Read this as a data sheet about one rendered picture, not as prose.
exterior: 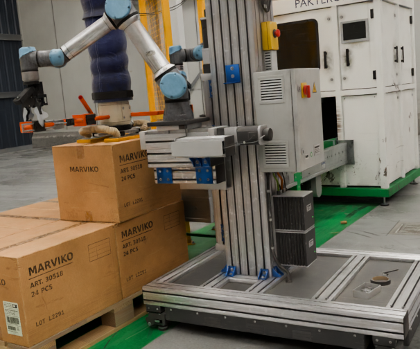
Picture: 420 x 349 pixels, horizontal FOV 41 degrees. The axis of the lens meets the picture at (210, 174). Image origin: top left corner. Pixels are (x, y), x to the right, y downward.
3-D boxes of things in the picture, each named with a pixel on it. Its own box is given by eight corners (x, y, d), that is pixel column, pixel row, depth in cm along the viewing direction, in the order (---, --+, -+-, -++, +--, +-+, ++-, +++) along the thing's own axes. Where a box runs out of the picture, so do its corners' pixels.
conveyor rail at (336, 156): (343, 163, 528) (342, 142, 525) (348, 163, 525) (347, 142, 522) (206, 220, 338) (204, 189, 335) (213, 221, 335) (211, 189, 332)
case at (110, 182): (127, 197, 357) (120, 134, 351) (181, 199, 338) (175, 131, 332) (60, 220, 305) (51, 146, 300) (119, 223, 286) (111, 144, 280)
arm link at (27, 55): (34, 46, 255) (15, 47, 255) (37, 70, 256) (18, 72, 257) (39, 47, 263) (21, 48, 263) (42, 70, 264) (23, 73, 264)
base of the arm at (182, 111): (199, 117, 280) (197, 97, 278) (183, 120, 267) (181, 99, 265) (174, 119, 287) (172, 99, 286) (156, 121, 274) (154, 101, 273)
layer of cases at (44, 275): (73, 251, 396) (66, 194, 390) (189, 264, 341) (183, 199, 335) (-97, 314, 297) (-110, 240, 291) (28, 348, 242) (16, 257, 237)
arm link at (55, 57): (65, 49, 266) (41, 51, 266) (59, 47, 255) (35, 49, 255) (67, 66, 267) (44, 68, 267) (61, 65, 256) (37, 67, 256)
